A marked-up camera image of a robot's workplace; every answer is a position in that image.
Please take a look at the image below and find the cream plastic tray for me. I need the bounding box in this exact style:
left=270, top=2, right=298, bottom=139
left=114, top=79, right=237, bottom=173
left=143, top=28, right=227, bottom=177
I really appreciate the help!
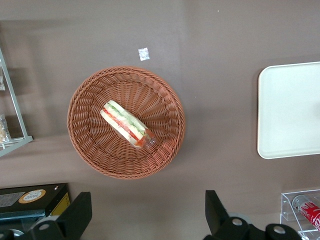
left=257, top=61, right=320, bottom=160

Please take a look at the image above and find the red cola bottle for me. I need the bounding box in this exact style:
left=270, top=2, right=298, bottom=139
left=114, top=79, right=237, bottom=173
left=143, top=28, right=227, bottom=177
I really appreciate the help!
left=291, top=194, right=320, bottom=232

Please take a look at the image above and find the clear bag of crackers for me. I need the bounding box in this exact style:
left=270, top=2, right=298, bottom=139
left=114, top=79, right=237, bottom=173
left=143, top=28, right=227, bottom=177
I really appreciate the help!
left=0, top=113, right=12, bottom=146
left=0, top=62, right=6, bottom=92

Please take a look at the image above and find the grey wire display rack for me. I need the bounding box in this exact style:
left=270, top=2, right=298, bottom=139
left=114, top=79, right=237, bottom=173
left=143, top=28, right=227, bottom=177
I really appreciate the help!
left=0, top=47, right=34, bottom=158

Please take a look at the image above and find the clear acrylic bottle rack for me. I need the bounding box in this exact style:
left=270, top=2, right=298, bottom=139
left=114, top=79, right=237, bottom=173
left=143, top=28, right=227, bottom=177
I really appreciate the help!
left=279, top=189, right=320, bottom=240

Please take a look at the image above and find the brown round wicker basket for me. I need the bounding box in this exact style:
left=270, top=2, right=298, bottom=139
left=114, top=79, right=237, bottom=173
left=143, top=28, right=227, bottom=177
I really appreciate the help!
left=66, top=65, right=186, bottom=180

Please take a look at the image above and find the triangle sandwich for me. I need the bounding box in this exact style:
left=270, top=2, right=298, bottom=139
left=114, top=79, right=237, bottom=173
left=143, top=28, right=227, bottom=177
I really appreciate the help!
left=99, top=99, right=157, bottom=150

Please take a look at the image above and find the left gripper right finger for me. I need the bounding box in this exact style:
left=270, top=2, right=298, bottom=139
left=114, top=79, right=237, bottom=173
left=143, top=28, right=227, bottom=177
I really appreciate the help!
left=204, top=189, right=251, bottom=240

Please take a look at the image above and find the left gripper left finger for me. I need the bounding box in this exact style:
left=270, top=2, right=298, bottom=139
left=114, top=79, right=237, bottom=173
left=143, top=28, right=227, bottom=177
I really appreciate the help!
left=29, top=191, right=93, bottom=240

